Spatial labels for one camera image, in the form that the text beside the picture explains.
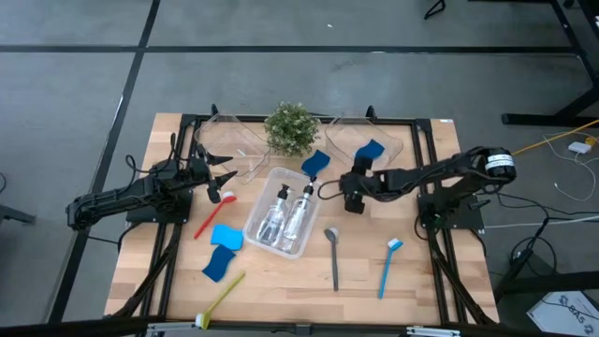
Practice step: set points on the white power adapter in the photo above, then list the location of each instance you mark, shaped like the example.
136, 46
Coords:
580, 148

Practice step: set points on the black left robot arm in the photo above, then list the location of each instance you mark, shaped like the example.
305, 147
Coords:
117, 199

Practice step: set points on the silver metal bracket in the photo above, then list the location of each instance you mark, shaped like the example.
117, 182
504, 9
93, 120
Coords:
168, 327
430, 332

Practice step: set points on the clear plastic tray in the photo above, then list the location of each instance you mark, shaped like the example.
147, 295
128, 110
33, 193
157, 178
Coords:
344, 136
220, 136

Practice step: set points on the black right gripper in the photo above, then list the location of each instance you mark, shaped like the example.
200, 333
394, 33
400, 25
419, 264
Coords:
355, 185

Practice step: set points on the blue kitchen sponge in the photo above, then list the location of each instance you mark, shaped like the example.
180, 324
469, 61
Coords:
218, 264
316, 164
369, 150
227, 237

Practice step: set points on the blue dish brush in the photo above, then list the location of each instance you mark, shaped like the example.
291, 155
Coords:
388, 271

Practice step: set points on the black power brick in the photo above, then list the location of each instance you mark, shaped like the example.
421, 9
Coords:
523, 259

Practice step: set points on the clear soap pump bottle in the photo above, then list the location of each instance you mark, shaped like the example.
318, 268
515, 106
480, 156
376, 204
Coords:
297, 217
273, 217

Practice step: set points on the black furniture foot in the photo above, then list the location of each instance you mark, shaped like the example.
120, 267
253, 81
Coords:
14, 214

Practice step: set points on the black desk leg frame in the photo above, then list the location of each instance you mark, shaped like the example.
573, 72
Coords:
529, 119

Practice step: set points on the black aluminium table frame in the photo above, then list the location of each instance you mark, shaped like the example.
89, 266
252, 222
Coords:
422, 125

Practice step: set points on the black desk foot bar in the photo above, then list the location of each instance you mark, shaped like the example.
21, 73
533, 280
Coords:
552, 283

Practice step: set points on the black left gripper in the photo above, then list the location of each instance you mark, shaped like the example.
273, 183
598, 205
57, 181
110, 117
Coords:
201, 171

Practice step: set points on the white printed paper sheet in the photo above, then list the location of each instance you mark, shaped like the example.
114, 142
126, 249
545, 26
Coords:
561, 323

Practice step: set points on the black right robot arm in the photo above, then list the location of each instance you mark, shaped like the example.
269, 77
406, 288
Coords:
421, 175

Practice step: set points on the white table corner sticker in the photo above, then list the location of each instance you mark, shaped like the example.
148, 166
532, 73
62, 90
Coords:
447, 121

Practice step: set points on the frosted clear plastic bin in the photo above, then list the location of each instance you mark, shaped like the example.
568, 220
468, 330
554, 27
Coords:
255, 234

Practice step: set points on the artificial potted green plant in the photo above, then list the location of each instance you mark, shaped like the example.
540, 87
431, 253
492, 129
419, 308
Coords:
291, 128

